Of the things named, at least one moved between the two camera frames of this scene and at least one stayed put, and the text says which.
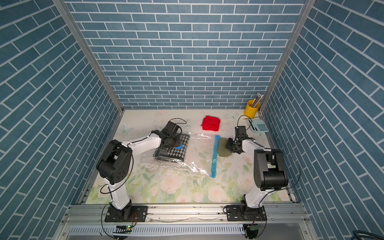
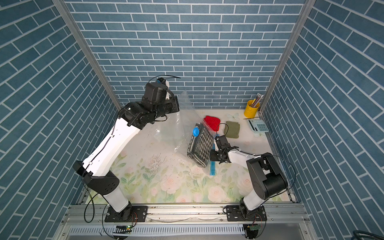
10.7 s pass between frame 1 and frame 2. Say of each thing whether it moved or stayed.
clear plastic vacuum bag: moved
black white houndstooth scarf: moved
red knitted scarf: stayed
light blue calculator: stayed
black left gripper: moved
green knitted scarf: moved
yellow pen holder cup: stayed
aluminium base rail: stayed
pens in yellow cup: stayed
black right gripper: moved
